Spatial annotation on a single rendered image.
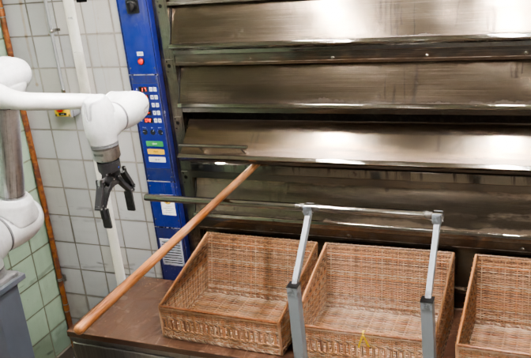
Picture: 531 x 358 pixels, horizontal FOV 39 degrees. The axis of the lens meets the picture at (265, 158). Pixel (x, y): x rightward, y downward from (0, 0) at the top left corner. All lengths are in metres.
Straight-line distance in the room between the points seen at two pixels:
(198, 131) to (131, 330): 0.91
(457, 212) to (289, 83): 0.85
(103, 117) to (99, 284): 1.76
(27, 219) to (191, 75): 0.92
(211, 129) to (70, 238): 1.08
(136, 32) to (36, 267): 1.38
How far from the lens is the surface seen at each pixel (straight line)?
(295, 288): 2.68
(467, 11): 2.83
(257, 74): 3.12
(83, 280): 4.05
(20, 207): 3.01
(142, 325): 3.35
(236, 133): 3.21
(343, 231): 3.22
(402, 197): 3.09
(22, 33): 3.71
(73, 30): 3.50
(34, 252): 3.97
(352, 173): 3.09
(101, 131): 2.37
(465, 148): 2.91
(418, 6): 2.86
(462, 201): 3.05
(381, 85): 2.94
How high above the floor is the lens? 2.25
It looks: 19 degrees down
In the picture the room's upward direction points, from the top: 6 degrees counter-clockwise
